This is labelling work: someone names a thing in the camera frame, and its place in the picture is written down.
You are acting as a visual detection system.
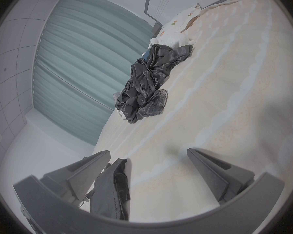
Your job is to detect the blue-green curtain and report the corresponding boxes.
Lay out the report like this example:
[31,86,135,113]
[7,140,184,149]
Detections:
[32,0,155,146]

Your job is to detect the dark grey garment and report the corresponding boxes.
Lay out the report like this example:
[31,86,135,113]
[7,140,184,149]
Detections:
[86,158,130,221]

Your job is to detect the bed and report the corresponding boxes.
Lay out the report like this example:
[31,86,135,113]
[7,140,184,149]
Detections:
[92,0,293,222]

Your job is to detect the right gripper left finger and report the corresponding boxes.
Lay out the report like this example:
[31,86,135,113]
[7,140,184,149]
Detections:
[40,150,111,201]

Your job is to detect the pile of clothes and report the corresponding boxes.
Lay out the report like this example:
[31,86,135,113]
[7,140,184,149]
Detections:
[113,32,195,124]

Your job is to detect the white printed pillow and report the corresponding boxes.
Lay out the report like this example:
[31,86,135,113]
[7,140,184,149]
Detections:
[157,3,202,39]

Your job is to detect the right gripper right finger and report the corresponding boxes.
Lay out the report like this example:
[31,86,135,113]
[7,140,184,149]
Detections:
[187,148,255,202]

